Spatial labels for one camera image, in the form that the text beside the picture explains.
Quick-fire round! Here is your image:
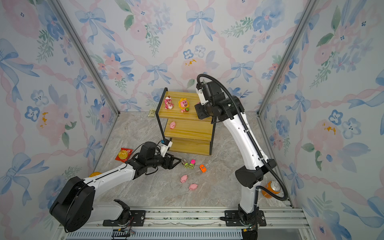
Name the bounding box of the pink bear yellow flower figure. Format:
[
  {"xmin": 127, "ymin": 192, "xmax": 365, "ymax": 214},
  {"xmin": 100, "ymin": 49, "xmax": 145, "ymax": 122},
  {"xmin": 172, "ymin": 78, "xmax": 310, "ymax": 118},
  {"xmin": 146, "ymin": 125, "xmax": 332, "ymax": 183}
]
[{"xmin": 178, "ymin": 98, "xmax": 190, "ymax": 113}]

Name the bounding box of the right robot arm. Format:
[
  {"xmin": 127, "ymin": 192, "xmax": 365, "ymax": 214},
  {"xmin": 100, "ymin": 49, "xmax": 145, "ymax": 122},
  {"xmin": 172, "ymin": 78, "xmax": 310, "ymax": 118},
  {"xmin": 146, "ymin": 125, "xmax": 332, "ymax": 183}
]
[{"xmin": 195, "ymin": 82, "xmax": 276, "ymax": 226}]

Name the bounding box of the orange bowl left side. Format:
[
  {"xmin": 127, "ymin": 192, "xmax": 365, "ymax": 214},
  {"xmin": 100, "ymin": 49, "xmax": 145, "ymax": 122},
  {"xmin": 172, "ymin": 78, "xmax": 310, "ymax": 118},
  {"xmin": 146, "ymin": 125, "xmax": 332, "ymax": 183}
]
[{"xmin": 89, "ymin": 172, "xmax": 102, "ymax": 178}]

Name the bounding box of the pink pig toy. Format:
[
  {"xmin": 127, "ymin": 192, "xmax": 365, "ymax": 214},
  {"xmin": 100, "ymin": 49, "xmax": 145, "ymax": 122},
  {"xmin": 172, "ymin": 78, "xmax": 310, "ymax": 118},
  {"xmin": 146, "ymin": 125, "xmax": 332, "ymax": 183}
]
[
  {"xmin": 189, "ymin": 184, "xmax": 198, "ymax": 191},
  {"xmin": 180, "ymin": 175, "xmax": 188, "ymax": 183}
]

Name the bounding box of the pink pig on middle shelf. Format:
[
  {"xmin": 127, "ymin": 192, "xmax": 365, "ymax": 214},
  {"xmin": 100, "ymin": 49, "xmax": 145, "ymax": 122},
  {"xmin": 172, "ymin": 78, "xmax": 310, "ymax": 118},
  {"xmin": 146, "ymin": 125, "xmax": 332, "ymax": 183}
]
[{"xmin": 169, "ymin": 121, "xmax": 176, "ymax": 130}]

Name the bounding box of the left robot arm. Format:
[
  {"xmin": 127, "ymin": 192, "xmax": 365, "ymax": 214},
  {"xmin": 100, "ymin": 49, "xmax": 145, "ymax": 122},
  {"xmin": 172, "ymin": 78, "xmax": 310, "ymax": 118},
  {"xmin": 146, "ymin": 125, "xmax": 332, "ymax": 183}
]
[{"xmin": 49, "ymin": 140, "xmax": 182, "ymax": 232}]

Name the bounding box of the orange toy truck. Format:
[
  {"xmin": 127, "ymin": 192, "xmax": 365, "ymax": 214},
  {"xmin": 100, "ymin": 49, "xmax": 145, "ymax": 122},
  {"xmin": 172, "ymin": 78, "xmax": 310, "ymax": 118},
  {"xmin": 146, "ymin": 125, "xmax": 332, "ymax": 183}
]
[{"xmin": 199, "ymin": 165, "xmax": 207, "ymax": 173}]

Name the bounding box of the red yellow snack packet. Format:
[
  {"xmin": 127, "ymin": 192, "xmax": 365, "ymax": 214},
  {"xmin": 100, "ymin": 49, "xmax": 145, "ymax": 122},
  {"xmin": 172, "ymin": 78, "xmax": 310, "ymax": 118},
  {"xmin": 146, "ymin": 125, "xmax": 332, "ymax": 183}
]
[{"xmin": 115, "ymin": 148, "xmax": 133, "ymax": 163}]

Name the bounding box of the red and green toy truck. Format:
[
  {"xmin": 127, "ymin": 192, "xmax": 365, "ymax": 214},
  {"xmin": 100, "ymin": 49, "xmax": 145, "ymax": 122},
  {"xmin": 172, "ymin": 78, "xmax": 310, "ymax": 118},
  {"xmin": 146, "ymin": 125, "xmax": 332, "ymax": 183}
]
[{"xmin": 182, "ymin": 159, "xmax": 189, "ymax": 168}]

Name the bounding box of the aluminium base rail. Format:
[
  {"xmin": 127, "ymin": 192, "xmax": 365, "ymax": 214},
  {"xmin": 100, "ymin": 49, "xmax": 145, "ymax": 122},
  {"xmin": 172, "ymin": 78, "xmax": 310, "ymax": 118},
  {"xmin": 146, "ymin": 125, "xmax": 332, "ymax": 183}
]
[{"xmin": 53, "ymin": 207, "xmax": 315, "ymax": 240}]

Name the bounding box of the orange can right side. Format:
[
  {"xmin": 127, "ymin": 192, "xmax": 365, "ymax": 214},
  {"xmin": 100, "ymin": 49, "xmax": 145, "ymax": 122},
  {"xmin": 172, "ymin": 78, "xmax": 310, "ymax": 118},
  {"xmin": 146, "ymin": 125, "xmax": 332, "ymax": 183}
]
[{"xmin": 262, "ymin": 181, "xmax": 282, "ymax": 199}]

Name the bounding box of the small green packet by wall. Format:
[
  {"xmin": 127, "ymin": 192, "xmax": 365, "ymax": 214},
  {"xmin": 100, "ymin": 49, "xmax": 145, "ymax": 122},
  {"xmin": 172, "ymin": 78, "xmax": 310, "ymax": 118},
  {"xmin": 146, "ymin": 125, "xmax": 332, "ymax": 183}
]
[{"xmin": 148, "ymin": 109, "xmax": 156, "ymax": 117}]

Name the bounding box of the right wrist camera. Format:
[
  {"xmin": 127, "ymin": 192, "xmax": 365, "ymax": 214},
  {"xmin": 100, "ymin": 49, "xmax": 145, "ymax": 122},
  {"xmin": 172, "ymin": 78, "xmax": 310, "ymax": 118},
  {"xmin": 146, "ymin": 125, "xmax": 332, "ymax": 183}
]
[{"xmin": 196, "ymin": 83, "xmax": 208, "ymax": 106}]

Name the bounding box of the wooden shelf black metal frame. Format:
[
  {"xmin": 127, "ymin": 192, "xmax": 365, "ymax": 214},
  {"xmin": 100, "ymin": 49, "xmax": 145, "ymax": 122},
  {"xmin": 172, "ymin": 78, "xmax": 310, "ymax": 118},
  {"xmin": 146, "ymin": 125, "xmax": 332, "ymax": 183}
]
[{"xmin": 155, "ymin": 88, "xmax": 216, "ymax": 156}]

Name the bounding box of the green truck pink mixer toy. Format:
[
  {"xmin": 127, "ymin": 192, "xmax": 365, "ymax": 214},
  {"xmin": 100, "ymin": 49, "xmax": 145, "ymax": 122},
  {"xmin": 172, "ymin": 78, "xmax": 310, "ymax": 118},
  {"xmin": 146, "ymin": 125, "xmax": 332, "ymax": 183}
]
[{"xmin": 188, "ymin": 160, "xmax": 196, "ymax": 169}]

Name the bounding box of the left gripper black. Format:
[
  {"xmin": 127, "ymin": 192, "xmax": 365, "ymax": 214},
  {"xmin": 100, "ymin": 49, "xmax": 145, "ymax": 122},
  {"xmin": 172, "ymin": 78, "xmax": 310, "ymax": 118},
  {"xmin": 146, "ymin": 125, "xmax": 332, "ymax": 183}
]
[{"xmin": 147, "ymin": 152, "xmax": 182, "ymax": 170}]

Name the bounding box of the pink bear strawberry hat figure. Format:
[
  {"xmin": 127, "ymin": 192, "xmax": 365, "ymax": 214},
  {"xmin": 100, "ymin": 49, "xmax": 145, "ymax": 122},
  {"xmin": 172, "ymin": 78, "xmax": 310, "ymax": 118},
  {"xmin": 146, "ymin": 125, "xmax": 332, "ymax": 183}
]
[{"xmin": 164, "ymin": 96, "xmax": 174, "ymax": 110}]

